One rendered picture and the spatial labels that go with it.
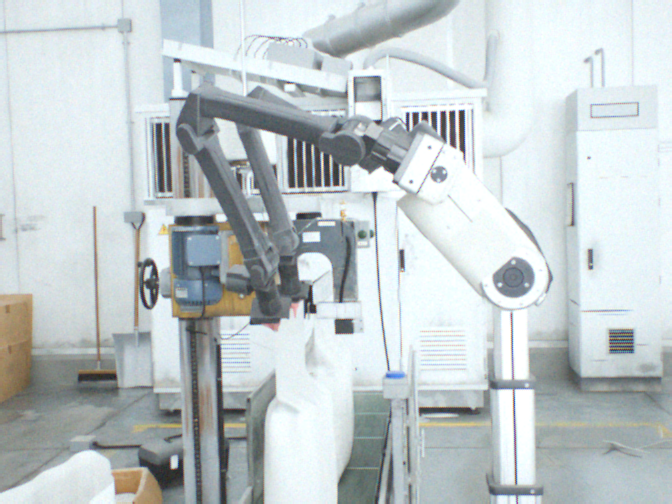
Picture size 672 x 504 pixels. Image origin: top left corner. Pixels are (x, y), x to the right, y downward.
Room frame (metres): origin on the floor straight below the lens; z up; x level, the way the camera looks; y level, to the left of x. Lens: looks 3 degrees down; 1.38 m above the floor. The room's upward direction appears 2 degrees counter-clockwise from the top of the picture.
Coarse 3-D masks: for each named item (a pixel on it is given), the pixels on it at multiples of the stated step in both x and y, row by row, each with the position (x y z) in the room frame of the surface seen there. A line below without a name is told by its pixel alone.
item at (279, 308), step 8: (256, 304) 2.17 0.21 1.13; (264, 304) 2.11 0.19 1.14; (272, 304) 2.11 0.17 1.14; (280, 304) 2.15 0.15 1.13; (288, 304) 2.16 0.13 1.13; (256, 312) 2.15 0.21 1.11; (264, 312) 2.13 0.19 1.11; (272, 312) 2.13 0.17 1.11; (280, 312) 2.15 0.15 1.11; (288, 312) 2.14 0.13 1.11
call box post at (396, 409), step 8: (392, 400) 2.60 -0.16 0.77; (400, 400) 2.60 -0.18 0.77; (392, 408) 2.60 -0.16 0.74; (400, 408) 2.60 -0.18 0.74; (392, 416) 2.60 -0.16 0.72; (400, 416) 2.60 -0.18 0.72; (392, 424) 2.60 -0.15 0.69; (400, 424) 2.60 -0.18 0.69; (392, 432) 2.60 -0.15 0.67; (400, 432) 2.60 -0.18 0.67; (392, 440) 2.60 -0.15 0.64; (400, 440) 2.60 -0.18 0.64; (392, 448) 2.60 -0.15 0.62; (400, 448) 2.60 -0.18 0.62; (400, 456) 2.60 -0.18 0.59; (400, 464) 2.60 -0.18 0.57; (400, 472) 2.60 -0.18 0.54; (400, 480) 2.60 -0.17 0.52; (400, 488) 2.60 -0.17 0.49; (400, 496) 2.60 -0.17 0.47
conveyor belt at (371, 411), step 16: (368, 400) 4.28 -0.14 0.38; (384, 400) 4.26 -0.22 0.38; (368, 416) 3.95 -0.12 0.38; (384, 416) 3.94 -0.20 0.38; (368, 432) 3.67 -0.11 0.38; (384, 432) 3.66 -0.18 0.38; (352, 448) 3.43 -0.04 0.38; (368, 448) 3.42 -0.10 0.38; (384, 448) 3.71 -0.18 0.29; (352, 464) 3.21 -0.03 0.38; (368, 464) 3.21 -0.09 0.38; (352, 480) 3.02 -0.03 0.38; (368, 480) 3.02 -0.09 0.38; (352, 496) 2.86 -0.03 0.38; (368, 496) 2.85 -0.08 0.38
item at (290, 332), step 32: (288, 320) 2.40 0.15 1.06; (288, 352) 2.38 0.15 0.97; (288, 384) 2.36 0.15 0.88; (320, 384) 2.57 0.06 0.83; (288, 416) 2.30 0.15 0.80; (320, 416) 2.38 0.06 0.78; (288, 448) 2.28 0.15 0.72; (320, 448) 2.35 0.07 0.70; (288, 480) 2.27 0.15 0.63; (320, 480) 2.30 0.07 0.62
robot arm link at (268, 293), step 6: (270, 282) 2.08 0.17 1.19; (252, 288) 2.12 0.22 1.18; (258, 288) 2.08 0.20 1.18; (264, 288) 2.07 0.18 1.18; (270, 288) 2.07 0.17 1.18; (276, 288) 2.10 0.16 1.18; (258, 294) 2.08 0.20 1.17; (264, 294) 2.08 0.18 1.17; (270, 294) 2.08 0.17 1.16; (276, 294) 2.11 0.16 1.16; (258, 300) 2.11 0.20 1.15; (264, 300) 2.10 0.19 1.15; (270, 300) 2.10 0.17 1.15
